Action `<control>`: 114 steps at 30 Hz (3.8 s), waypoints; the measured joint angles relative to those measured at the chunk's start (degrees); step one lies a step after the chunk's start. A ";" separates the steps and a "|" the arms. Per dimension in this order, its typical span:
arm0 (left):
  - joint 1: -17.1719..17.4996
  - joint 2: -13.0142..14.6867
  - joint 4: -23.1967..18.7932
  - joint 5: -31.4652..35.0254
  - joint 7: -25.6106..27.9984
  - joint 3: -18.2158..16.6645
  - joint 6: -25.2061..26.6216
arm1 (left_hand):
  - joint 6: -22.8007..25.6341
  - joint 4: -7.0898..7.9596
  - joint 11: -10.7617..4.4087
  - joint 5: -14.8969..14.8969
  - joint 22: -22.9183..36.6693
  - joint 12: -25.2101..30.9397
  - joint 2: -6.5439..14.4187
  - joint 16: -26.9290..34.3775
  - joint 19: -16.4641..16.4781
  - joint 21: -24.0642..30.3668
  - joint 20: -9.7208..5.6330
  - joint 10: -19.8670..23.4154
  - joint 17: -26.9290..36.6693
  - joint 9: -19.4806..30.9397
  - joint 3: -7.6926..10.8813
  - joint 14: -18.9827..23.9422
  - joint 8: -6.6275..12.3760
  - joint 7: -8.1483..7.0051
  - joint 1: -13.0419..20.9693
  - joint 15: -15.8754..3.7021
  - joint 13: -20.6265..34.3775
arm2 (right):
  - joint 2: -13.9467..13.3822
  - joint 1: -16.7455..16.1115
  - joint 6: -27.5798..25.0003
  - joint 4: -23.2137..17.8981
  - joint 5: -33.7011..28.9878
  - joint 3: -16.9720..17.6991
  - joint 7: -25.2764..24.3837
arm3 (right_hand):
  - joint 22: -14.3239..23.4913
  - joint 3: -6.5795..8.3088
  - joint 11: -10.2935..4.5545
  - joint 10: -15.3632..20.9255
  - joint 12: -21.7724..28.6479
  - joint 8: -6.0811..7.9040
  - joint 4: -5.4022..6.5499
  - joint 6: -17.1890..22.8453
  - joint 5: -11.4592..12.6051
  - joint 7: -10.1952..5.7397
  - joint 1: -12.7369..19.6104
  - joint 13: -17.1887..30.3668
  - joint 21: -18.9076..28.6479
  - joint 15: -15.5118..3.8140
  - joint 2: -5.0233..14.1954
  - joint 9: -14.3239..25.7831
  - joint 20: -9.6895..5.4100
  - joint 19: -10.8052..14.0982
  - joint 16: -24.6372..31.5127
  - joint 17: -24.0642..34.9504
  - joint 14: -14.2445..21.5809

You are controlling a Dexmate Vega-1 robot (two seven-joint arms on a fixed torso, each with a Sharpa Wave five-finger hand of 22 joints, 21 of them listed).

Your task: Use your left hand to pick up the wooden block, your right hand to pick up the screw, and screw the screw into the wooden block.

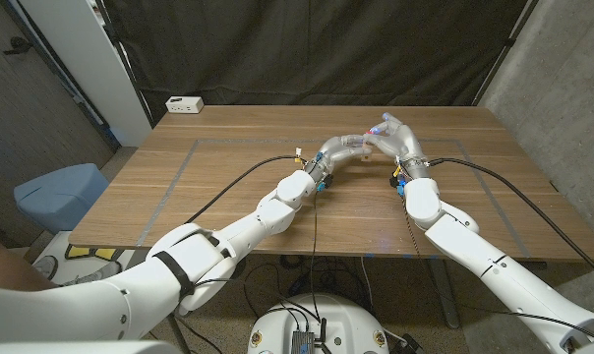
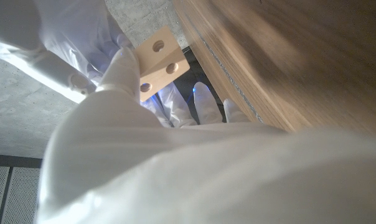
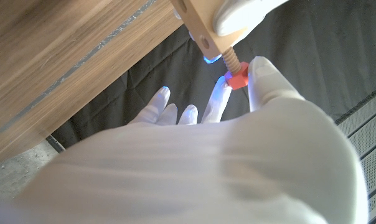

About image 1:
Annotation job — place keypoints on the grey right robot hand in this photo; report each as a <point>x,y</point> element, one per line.
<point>400,145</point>

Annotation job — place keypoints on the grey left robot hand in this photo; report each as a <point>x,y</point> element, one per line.
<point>334,150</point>

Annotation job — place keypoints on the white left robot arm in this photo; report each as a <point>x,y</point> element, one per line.
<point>198,260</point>

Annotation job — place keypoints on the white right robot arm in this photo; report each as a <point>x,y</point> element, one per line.
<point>464,236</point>

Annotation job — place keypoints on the black backdrop cloth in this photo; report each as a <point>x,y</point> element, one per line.
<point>302,49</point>

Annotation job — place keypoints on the black backdrop stand pole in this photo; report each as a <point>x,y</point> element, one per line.
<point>509,41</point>
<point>128,66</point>

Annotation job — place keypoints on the wooden table panel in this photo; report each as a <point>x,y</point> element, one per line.
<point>181,172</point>

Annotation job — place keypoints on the white power strip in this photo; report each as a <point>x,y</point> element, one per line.
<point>184,104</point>

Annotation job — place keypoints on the white table leg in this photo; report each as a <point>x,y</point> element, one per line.
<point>444,295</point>

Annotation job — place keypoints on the white robot torso base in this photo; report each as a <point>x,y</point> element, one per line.
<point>346,319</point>

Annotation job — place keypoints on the grey electronics module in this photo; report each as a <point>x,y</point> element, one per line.
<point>303,342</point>

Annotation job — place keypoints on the yellow black hazard strip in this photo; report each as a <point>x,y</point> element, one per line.
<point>93,253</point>

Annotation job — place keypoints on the blue padded bin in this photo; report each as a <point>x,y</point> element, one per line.
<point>61,196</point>

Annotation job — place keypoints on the white sneaker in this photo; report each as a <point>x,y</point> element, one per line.
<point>43,266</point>

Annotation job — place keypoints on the person's bare leg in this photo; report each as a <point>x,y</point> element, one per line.
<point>7,273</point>

